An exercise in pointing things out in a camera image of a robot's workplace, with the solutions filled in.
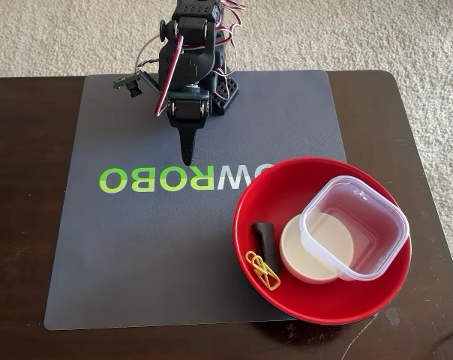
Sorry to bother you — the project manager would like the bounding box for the clear square plastic container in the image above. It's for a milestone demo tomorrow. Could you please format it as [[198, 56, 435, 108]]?
[[298, 175, 411, 282]]

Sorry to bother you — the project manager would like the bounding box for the small white round dish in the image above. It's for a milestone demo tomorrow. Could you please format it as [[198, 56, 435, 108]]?
[[279, 213, 356, 285]]

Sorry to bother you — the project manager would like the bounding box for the grey mat with ROBO print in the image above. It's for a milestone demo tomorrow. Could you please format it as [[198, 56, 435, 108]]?
[[43, 70, 350, 332]]

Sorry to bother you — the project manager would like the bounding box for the red white black servo cable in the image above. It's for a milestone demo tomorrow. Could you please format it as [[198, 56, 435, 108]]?
[[154, 34, 185, 117]]

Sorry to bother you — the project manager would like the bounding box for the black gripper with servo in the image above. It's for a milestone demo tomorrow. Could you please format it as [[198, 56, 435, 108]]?
[[165, 86, 214, 167]]

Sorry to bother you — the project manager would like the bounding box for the wrist camera green board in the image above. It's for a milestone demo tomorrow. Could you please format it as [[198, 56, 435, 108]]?
[[112, 70, 147, 99]]

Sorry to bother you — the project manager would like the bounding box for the red bowl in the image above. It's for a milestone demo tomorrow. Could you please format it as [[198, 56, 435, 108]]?
[[232, 156, 413, 326]]

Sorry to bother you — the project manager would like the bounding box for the yellow wire clip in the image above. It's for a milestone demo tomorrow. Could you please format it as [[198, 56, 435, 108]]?
[[244, 250, 266, 272], [253, 261, 281, 291]]

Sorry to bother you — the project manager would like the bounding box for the red white cable bundle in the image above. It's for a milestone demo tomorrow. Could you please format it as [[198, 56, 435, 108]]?
[[211, 0, 247, 76]]

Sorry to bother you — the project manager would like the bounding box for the thin grey camera cable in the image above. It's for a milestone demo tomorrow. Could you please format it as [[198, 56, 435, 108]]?
[[133, 34, 164, 72]]

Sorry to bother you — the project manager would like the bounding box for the black plastic wedge part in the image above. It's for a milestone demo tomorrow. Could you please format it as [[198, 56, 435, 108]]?
[[251, 221, 283, 274]]

